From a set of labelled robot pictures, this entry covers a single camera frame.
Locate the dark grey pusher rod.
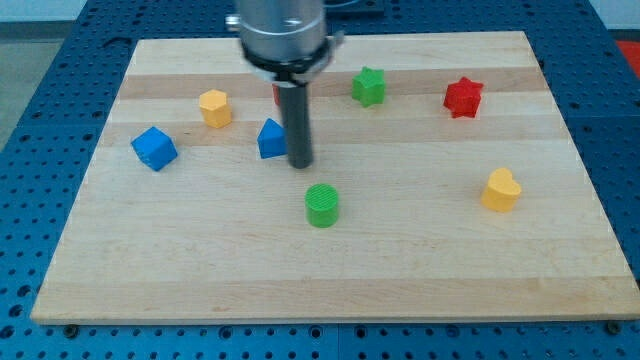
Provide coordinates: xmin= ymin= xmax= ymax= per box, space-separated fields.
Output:
xmin=278 ymin=86 xmax=313 ymax=169

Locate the blue triangle block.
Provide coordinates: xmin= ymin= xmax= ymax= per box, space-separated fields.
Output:
xmin=257 ymin=118 xmax=287 ymax=159

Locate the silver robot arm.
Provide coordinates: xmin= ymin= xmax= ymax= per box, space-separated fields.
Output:
xmin=225 ymin=0 xmax=344 ymax=169

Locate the yellow hexagon block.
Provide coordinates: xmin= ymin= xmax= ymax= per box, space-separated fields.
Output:
xmin=199 ymin=90 xmax=232 ymax=128

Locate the red block behind rod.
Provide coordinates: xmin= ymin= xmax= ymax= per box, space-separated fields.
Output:
xmin=272 ymin=84 xmax=280 ymax=106

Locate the green star block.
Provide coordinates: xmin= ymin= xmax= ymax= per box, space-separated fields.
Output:
xmin=351 ymin=67 xmax=386 ymax=107

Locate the green cylinder block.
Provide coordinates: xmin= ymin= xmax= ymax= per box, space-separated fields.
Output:
xmin=304 ymin=183 xmax=339 ymax=228

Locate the blue cube block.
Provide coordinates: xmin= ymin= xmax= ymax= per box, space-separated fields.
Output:
xmin=131 ymin=126 xmax=178 ymax=171

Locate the red star block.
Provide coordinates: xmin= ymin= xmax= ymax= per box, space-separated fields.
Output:
xmin=443 ymin=77 xmax=484 ymax=118

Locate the wooden board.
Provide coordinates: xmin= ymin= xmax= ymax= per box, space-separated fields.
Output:
xmin=31 ymin=31 xmax=639 ymax=325

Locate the yellow heart block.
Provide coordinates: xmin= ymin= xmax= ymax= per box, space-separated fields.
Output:
xmin=480 ymin=168 xmax=522 ymax=212

